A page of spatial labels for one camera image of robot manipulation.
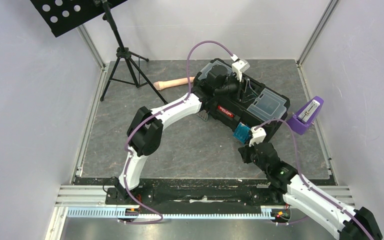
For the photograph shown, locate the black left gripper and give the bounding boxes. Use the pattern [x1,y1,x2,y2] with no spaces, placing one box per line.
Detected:
[214,72,258,105]

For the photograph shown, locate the black plastic toolbox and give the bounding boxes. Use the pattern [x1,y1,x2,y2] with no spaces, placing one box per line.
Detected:
[195,58,291,145]

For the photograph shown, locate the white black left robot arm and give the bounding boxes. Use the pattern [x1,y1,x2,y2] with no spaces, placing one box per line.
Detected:
[114,60,248,204]

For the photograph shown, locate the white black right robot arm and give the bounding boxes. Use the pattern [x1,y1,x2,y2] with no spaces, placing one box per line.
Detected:
[238,142,383,240]

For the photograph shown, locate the purple plastic scraper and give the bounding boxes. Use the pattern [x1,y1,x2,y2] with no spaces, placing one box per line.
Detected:
[286,96,324,135]

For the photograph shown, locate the black tripod music stand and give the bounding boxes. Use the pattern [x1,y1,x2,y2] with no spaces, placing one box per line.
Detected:
[31,0,168,104]

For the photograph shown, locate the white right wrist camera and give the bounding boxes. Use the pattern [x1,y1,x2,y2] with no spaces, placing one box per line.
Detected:
[248,126,267,147]

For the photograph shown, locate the beige wooden handle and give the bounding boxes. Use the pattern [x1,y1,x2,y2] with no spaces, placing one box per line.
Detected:
[153,77,188,91]

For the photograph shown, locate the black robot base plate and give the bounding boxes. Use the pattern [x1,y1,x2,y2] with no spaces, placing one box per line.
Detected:
[102,177,286,215]

